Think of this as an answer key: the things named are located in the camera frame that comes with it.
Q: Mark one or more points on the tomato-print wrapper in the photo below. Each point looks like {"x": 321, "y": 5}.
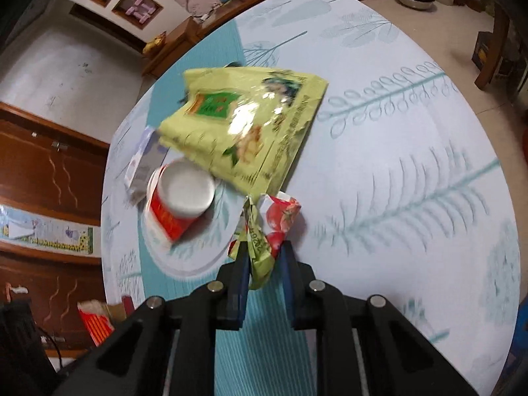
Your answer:
{"x": 268, "y": 231}

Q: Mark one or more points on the red printed box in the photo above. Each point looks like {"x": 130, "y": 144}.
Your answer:
{"x": 95, "y": 324}

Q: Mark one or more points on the yellow-green snack bag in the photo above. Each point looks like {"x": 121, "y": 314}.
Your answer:
{"x": 247, "y": 132}

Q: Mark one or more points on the red and white cup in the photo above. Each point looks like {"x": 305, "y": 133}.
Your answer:
{"x": 181, "y": 198}

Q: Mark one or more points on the colourful wall sticker strip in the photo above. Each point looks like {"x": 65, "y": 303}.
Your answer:
{"x": 45, "y": 231}

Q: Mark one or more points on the dark box with yellow print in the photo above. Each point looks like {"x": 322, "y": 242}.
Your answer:
{"x": 480, "y": 51}

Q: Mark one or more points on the yellow object on cabinet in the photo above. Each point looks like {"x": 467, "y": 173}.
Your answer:
{"x": 154, "y": 43}

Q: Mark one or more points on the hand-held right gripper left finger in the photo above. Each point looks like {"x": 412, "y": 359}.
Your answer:
{"x": 243, "y": 284}

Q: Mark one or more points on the black device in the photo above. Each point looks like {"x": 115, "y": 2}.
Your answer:
{"x": 20, "y": 338}

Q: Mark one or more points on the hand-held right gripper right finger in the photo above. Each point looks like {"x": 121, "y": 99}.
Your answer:
{"x": 287, "y": 284}

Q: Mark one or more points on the long wooden cabinet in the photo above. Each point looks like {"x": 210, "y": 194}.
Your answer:
{"x": 185, "y": 37}

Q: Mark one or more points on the white round plate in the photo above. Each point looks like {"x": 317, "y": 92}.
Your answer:
{"x": 194, "y": 255}

